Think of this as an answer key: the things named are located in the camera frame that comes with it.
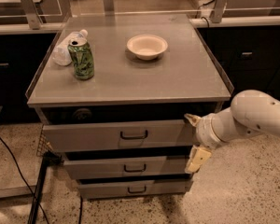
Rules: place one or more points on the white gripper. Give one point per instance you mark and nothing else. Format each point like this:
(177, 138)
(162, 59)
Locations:
(204, 132)

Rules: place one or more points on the grey top drawer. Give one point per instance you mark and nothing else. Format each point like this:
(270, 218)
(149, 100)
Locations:
(124, 126)

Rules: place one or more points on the grey drawer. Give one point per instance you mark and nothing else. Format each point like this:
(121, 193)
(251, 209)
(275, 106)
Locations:
(124, 126)
(108, 188)
(127, 162)

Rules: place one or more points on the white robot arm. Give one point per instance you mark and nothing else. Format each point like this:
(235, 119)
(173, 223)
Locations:
(250, 114)

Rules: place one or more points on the grey metal drawer cabinet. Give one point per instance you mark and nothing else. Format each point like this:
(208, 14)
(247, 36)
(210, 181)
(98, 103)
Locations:
(185, 73)

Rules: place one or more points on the grey bottom drawer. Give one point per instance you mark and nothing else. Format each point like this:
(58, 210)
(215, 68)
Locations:
(108, 188)

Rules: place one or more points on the grey middle drawer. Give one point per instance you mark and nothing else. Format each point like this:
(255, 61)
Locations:
(127, 162)

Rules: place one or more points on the round object inside top drawer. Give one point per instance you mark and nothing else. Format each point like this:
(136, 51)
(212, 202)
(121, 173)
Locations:
(82, 114)

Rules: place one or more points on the white bowl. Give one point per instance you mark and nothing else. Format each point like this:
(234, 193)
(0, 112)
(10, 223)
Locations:
(147, 47)

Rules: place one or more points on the green soda can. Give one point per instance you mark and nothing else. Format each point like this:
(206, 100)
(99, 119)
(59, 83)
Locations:
(82, 59)

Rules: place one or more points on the black metal stand leg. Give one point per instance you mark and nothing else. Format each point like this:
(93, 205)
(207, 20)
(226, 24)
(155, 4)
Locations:
(48, 159)

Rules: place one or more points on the clear plastic water bottle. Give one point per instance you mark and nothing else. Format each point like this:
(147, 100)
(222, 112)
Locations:
(60, 54)

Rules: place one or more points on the right metal railing post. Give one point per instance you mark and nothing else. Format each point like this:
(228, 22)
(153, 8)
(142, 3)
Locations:
(218, 11)

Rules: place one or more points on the wire mesh basket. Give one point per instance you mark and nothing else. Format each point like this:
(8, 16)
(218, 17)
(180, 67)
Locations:
(43, 146)

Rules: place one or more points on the left metal railing post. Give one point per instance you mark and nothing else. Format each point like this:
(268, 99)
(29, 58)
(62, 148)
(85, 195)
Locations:
(29, 9)

